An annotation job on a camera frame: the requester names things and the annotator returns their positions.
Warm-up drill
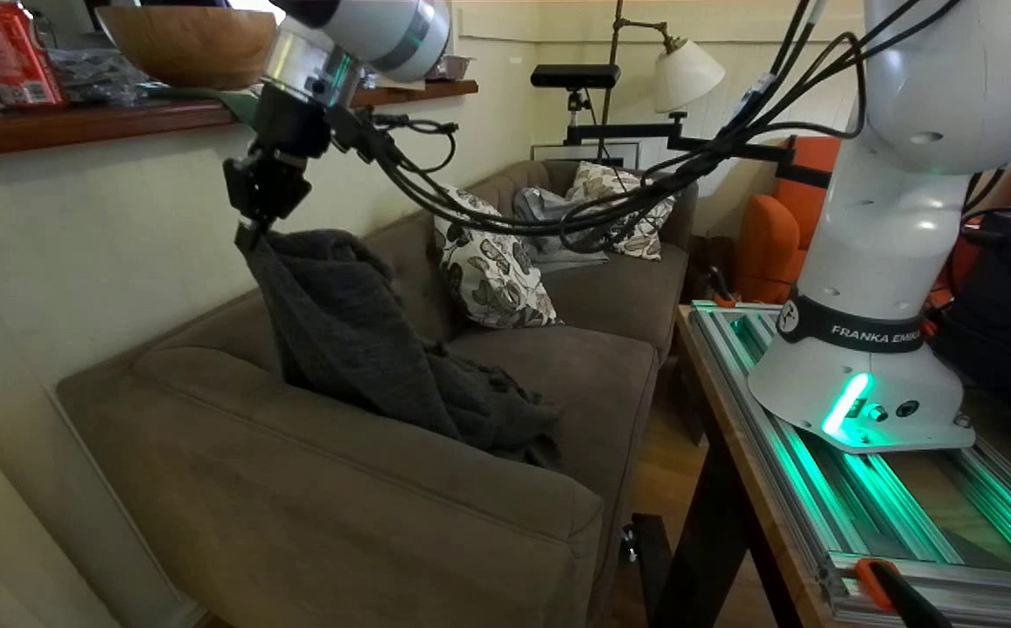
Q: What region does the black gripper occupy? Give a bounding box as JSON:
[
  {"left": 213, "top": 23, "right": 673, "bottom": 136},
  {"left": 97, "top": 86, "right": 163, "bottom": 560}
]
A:
[{"left": 218, "top": 82, "right": 334, "bottom": 254}]

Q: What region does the dark grey cloth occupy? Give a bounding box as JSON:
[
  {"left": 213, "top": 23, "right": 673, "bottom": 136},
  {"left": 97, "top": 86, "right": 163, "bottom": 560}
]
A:
[{"left": 235, "top": 225, "right": 565, "bottom": 467}]

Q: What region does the green and white towel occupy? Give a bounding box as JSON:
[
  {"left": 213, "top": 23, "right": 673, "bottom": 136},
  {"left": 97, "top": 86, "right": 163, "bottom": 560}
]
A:
[{"left": 213, "top": 86, "right": 263, "bottom": 124}]

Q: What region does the large wooden bowl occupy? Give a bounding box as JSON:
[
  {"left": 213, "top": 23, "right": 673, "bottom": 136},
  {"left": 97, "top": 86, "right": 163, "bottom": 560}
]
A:
[{"left": 97, "top": 0, "right": 283, "bottom": 89}]

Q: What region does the dark crinkled packet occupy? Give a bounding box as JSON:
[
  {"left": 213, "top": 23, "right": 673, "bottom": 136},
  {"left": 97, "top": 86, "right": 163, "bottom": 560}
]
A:
[{"left": 45, "top": 45, "right": 169, "bottom": 111}]

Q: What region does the large floral patterned pillow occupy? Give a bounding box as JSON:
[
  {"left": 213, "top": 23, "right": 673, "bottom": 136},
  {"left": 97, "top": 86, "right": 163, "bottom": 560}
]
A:
[{"left": 429, "top": 186, "right": 562, "bottom": 331}]

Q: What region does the small grey bowl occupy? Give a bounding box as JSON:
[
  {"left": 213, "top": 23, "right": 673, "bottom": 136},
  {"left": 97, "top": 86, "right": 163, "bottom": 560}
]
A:
[{"left": 429, "top": 52, "right": 475, "bottom": 82}]

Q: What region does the brown tufted fabric sofa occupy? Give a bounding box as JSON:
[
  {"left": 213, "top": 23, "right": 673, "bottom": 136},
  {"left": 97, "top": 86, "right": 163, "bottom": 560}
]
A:
[{"left": 52, "top": 154, "right": 699, "bottom": 628}]

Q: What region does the light grey blanket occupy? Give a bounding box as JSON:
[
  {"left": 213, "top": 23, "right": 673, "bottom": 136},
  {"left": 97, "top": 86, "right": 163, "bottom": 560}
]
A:
[{"left": 508, "top": 186, "right": 610, "bottom": 276}]

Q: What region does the red cardboard box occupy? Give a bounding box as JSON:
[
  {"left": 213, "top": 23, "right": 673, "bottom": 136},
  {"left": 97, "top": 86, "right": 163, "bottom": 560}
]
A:
[{"left": 0, "top": 0, "right": 65, "bottom": 111}]

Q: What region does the small floral patterned pillow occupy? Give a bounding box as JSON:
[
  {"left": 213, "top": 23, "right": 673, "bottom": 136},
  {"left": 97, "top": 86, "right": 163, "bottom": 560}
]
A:
[{"left": 567, "top": 158, "right": 690, "bottom": 261}]

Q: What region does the floor lamp with white shade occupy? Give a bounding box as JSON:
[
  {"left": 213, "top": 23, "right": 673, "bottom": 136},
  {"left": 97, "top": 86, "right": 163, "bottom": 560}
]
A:
[{"left": 591, "top": 0, "right": 729, "bottom": 163}]

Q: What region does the orange armchair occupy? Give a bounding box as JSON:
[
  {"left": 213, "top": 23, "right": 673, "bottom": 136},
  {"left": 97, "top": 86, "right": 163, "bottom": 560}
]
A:
[{"left": 732, "top": 133, "right": 1011, "bottom": 309}]

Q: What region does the wooden wall shelf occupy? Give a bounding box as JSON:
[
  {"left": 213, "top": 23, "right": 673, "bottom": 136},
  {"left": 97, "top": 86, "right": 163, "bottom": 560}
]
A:
[{"left": 0, "top": 76, "right": 481, "bottom": 159}]

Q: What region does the black camera bar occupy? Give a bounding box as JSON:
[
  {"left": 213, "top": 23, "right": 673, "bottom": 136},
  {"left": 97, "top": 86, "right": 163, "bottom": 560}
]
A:
[{"left": 528, "top": 58, "right": 625, "bottom": 93}]

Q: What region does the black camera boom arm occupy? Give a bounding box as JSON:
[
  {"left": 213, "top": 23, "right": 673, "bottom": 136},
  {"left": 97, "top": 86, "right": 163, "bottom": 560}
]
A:
[{"left": 562, "top": 86, "right": 828, "bottom": 186}]

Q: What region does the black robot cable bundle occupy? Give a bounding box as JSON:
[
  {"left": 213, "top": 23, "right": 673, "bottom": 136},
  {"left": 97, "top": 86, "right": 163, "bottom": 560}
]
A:
[{"left": 334, "top": 0, "right": 978, "bottom": 254}]

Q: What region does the aluminium frame robot table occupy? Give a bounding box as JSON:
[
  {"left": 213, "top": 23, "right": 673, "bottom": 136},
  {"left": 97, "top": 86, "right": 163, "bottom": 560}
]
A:
[{"left": 632, "top": 297, "right": 1011, "bottom": 628}]

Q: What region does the orange handled clamp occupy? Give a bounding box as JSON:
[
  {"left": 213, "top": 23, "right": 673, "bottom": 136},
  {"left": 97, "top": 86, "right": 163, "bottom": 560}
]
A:
[{"left": 849, "top": 553, "right": 953, "bottom": 628}]

